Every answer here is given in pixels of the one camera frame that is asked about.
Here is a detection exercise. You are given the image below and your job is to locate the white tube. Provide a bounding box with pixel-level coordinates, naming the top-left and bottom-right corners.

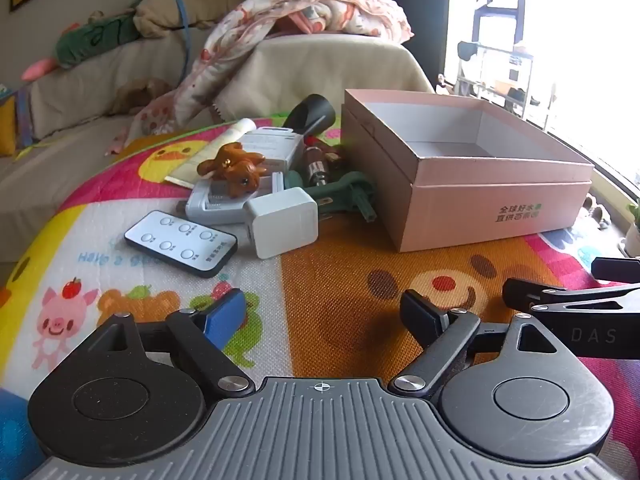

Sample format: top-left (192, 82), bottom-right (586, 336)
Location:
top-left (162, 117), bottom-right (257, 188)

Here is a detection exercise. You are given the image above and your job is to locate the beige pillow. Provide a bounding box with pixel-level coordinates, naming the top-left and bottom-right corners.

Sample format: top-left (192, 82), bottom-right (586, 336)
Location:
top-left (132, 0), bottom-right (251, 38)

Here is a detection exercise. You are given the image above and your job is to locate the white plant pot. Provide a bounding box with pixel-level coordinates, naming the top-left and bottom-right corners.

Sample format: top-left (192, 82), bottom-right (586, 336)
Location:
top-left (622, 200), bottom-right (640, 256)

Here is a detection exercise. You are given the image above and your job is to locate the white battery charger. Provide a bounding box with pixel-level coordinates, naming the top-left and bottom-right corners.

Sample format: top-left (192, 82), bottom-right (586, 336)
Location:
top-left (185, 127), bottom-right (303, 226)

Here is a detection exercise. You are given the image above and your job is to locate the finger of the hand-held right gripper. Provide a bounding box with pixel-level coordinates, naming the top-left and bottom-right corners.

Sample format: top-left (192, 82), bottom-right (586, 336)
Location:
top-left (591, 257), bottom-right (640, 282)
top-left (502, 277), bottom-right (640, 322)

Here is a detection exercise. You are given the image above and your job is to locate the black and white remote control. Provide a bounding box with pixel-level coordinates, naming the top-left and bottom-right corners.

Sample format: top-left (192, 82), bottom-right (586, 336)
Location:
top-left (124, 211), bottom-right (239, 279)

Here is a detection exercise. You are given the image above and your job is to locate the pink cardboard box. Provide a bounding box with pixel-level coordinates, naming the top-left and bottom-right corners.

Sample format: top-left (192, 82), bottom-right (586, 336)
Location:
top-left (341, 88), bottom-right (596, 253)

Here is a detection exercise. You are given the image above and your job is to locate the brown toy dog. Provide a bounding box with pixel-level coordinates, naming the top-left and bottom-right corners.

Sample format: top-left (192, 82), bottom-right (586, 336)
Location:
top-left (196, 142), bottom-right (266, 202)

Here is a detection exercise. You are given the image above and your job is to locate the dark brown cylindrical object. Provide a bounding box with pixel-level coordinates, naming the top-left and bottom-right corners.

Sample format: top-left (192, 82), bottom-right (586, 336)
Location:
top-left (300, 135), bottom-right (346, 183)

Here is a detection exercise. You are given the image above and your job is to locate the white power adapter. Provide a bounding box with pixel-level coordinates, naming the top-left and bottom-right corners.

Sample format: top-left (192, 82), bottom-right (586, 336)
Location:
top-left (245, 187), bottom-right (320, 259)

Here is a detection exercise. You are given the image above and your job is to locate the black cylinder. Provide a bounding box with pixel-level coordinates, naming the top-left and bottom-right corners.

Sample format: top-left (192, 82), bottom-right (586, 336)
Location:
top-left (284, 94), bottom-right (335, 137)

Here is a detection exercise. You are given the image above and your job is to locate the beige covered sofa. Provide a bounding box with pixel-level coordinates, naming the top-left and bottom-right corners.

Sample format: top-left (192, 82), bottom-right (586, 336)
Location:
top-left (0, 35), bottom-right (436, 261)

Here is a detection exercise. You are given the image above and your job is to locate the yellow cushion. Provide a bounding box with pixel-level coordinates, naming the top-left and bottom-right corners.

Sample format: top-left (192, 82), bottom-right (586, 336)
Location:
top-left (0, 92), bottom-right (18, 156)

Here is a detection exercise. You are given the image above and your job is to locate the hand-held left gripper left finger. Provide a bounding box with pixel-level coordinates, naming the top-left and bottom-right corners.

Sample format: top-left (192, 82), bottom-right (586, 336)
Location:
top-left (102, 287), bottom-right (257, 400)

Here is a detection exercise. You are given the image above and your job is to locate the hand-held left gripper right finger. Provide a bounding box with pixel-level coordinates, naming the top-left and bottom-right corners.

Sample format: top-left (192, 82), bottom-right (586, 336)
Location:
top-left (390, 289), bottom-right (562, 401)

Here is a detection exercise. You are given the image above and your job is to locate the pink printed blanket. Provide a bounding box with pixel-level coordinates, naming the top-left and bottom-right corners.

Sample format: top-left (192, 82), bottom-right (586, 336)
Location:
top-left (105, 0), bottom-right (416, 156)

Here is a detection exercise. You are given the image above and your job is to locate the green plush toy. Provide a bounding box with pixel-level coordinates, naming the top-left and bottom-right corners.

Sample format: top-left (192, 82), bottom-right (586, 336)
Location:
top-left (22, 7), bottom-right (143, 81)

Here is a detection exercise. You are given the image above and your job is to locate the blue cord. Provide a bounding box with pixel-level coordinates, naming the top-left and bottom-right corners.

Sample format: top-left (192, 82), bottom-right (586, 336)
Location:
top-left (167, 0), bottom-right (195, 81)

